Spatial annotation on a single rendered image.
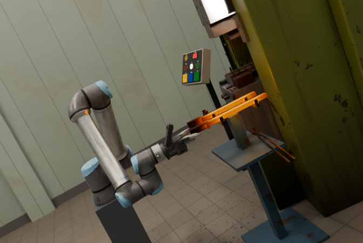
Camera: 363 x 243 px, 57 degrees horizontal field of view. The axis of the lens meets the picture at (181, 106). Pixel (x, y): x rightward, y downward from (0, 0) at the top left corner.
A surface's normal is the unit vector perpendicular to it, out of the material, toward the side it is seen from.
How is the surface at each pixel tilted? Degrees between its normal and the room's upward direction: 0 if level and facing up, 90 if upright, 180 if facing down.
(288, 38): 90
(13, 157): 90
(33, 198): 90
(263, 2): 90
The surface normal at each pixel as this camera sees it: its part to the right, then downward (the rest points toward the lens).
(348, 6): 0.10, 0.18
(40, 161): 0.35, 0.07
